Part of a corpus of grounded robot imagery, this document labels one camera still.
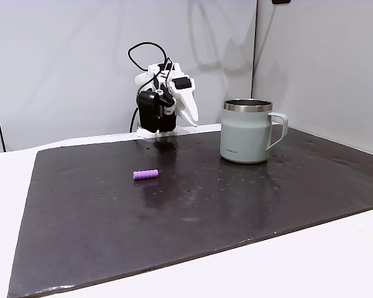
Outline purple pen grip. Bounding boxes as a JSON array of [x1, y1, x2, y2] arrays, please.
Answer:
[[132, 169, 160, 181]]

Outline grey-green steel mug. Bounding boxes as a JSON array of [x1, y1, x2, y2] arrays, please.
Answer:
[[219, 98, 289, 165]]

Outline black glossy mat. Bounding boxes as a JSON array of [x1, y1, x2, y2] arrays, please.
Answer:
[[6, 126, 373, 298]]

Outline black camera box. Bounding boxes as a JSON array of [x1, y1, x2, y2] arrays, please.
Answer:
[[137, 89, 160, 130]]

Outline black power cable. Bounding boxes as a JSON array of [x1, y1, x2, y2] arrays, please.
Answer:
[[129, 107, 139, 133]]

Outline long black camera cable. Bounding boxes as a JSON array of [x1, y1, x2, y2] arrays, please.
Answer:
[[127, 42, 175, 94]]

